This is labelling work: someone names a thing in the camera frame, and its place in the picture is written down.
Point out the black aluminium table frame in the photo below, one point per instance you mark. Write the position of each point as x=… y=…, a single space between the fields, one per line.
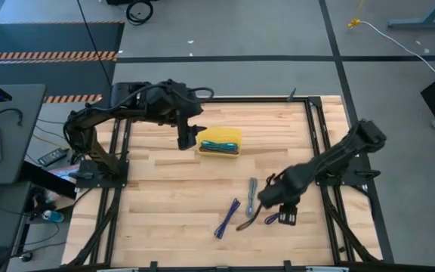
x=259 y=100

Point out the yellow translucent plastic bin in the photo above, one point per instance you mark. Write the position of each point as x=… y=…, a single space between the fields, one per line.
x=219 y=134

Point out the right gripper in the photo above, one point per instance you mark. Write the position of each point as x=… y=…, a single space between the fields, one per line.
x=281 y=194

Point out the grey side desk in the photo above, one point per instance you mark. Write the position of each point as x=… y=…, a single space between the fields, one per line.
x=21 y=113

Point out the grey table leg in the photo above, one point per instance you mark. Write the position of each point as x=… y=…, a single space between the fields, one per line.
x=421 y=23

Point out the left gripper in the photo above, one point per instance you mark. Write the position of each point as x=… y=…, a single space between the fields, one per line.
x=186 y=134

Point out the black caster wheel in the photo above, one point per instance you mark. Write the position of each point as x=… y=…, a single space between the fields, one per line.
x=26 y=257

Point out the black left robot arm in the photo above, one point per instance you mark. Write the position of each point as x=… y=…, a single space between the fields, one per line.
x=89 y=132

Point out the clear water bottle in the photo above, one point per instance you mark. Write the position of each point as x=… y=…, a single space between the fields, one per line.
x=53 y=216

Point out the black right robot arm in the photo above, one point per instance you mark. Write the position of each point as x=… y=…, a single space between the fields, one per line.
x=334 y=158

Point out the green zip tie loop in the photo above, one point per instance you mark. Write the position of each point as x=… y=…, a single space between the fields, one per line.
x=211 y=148

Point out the black remote control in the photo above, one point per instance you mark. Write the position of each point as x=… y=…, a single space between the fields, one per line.
x=52 y=156

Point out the black hazard-striped floor mat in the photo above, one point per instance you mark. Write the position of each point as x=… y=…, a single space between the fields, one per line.
x=51 y=38

